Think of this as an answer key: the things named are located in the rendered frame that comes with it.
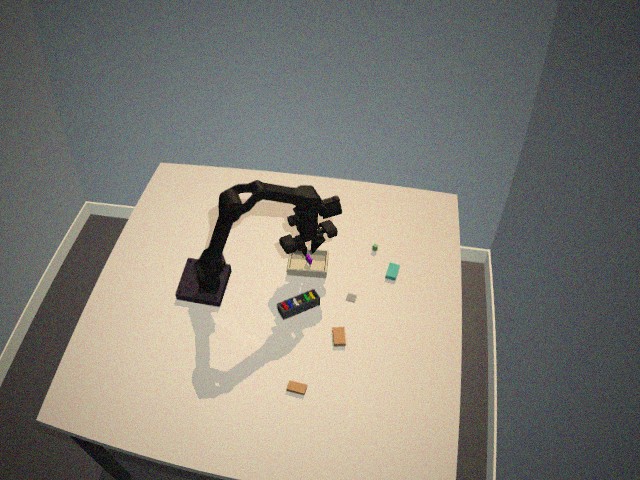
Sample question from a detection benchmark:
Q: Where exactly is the teal rectangular block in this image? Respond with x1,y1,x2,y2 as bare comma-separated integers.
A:
385,263,400,281

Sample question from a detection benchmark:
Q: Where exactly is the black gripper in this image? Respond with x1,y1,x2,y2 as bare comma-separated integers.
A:
279,219,338,256

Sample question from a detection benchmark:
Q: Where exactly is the tan shallow rectangular tray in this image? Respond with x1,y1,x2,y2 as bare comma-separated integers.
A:
287,249,329,278

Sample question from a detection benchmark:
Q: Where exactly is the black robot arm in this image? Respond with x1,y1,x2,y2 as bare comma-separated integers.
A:
195,180,342,293

